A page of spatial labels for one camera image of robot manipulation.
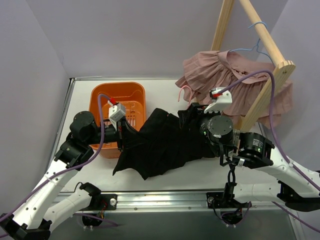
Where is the pink wire hanger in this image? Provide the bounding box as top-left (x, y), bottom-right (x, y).
top-left (177, 85), bottom-right (193, 107)

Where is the black pleated skirt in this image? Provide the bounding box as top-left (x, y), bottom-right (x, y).
top-left (113, 108), bottom-right (216, 180)

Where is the pink ruffled skirt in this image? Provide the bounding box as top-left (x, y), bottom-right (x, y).
top-left (174, 49), bottom-right (294, 128)

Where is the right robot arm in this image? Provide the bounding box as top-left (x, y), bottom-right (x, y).
top-left (178, 103), bottom-right (320, 212)

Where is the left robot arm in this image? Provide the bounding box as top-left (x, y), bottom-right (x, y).
top-left (0, 110), bottom-right (126, 240)

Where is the orange plastic basket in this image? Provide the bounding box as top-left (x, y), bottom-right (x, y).
top-left (89, 82), bottom-right (147, 159)

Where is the wooden clothes rack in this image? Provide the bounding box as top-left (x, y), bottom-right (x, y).
top-left (189, 0), bottom-right (296, 132)

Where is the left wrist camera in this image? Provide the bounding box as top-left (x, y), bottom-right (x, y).
top-left (108, 103), bottom-right (126, 130)

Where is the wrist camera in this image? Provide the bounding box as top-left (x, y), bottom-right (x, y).
top-left (108, 103), bottom-right (126, 130)
top-left (204, 87), bottom-right (233, 114)

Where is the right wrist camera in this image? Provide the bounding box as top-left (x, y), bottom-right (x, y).
top-left (204, 87), bottom-right (233, 114)

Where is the aluminium mounting rail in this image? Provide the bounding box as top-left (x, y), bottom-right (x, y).
top-left (52, 77), bottom-right (275, 213)

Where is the blue wire hanger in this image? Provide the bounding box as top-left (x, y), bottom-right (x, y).
top-left (229, 21), bottom-right (275, 65)

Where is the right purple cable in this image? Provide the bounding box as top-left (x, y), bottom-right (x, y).
top-left (219, 69), bottom-right (320, 233)

